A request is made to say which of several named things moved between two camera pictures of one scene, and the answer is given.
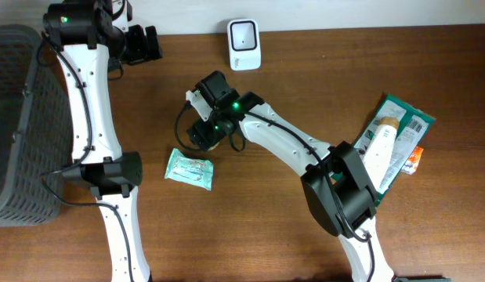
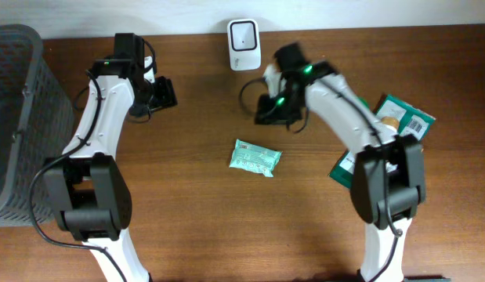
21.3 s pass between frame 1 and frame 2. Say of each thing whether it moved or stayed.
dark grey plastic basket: stayed
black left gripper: moved
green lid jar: moved
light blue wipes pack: moved
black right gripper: moved
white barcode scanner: stayed
